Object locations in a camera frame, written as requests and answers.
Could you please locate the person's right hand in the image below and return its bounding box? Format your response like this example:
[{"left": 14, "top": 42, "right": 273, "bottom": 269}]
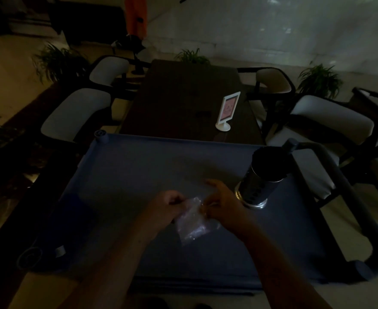
[{"left": 201, "top": 179, "right": 255, "bottom": 239}]

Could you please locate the person's left hand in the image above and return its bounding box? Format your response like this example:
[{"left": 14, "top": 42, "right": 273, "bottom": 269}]
[{"left": 142, "top": 190, "right": 187, "bottom": 233}]

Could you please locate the clear plastic bag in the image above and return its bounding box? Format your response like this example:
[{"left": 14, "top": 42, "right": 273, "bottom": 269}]
[{"left": 173, "top": 197, "right": 222, "bottom": 247}]

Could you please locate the person's left forearm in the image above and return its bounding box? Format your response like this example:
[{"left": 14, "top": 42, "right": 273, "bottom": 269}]
[{"left": 60, "top": 219, "right": 177, "bottom": 309}]

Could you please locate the person's right forearm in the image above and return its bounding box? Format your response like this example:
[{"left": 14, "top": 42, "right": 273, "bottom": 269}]
[{"left": 234, "top": 222, "right": 334, "bottom": 309}]

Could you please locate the blue utility cart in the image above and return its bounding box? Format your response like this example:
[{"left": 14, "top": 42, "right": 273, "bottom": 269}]
[{"left": 17, "top": 129, "right": 378, "bottom": 295}]

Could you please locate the dark cylindrical canister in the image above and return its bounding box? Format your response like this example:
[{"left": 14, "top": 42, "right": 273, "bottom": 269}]
[{"left": 234, "top": 146, "right": 293, "bottom": 210}]

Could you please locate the white table sign stand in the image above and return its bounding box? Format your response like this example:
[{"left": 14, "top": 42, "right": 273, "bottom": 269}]
[{"left": 215, "top": 91, "right": 242, "bottom": 132}]

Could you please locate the white cushioned dark chair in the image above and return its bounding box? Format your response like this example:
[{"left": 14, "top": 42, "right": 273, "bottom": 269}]
[
  {"left": 88, "top": 55, "right": 151, "bottom": 94},
  {"left": 266, "top": 94, "right": 378, "bottom": 209},
  {"left": 40, "top": 88, "right": 113, "bottom": 143},
  {"left": 237, "top": 67, "right": 296, "bottom": 139}
]

